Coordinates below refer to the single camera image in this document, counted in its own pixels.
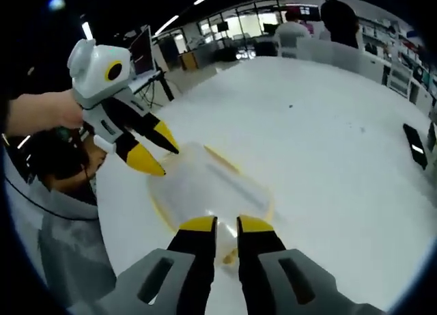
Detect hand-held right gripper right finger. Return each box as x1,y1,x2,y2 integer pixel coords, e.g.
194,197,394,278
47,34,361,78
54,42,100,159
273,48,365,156
236,215,342,315

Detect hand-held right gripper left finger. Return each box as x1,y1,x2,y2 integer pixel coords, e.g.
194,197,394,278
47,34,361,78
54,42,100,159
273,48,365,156
114,215,219,315

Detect black phone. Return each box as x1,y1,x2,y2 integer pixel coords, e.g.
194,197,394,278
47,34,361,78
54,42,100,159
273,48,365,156
401,122,429,171

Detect person's left hand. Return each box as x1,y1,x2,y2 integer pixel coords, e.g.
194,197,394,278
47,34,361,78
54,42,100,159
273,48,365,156
33,90,85,137

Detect storage shelf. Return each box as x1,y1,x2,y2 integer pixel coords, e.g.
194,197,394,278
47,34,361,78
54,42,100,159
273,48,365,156
361,16,437,102

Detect clear container with yellow buckle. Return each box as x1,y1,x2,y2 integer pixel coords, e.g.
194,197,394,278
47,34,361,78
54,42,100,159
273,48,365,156
145,141,277,265

